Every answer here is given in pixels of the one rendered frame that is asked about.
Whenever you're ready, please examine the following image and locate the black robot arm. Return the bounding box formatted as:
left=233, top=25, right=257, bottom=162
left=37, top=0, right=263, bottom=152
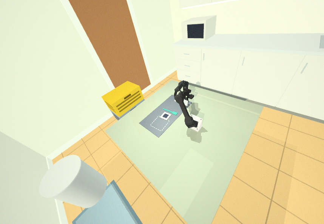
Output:
left=174, top=80, right=198, bottom=128

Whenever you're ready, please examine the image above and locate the cream tile with dark square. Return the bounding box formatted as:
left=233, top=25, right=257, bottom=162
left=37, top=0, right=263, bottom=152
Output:
left=160, top=112, right=171, bottom=120

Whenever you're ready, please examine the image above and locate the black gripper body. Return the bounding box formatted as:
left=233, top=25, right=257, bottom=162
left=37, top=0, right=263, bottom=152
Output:
left=182, top=90, right=194, bottom=99

